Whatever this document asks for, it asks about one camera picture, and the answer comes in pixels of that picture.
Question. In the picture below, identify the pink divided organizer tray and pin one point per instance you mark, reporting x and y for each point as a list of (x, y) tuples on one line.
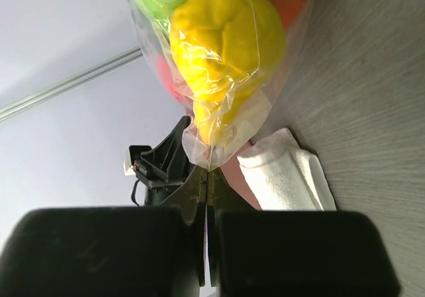
[(235, 178)]

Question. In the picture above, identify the red fake tomato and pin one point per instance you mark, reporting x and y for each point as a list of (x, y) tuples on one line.
[(166, 78)]

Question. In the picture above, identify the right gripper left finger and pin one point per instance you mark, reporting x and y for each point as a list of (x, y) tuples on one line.
[(153, 250)]

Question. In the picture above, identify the left aluminium frame post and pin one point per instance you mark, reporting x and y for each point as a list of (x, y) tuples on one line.
[(74, 81)]

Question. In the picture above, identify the rolled white towel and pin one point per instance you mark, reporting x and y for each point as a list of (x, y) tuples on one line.
[(283, 176)]

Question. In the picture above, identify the yellow fake pepper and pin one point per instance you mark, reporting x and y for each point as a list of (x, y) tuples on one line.
[(225, 50)]

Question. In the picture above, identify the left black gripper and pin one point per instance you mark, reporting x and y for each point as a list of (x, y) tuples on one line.
[(161, 169)]

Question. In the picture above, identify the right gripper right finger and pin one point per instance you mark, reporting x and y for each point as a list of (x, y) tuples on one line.
[(292, 253)]

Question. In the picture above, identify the clear zip top bag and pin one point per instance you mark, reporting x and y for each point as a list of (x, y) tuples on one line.
[(154, 39)]

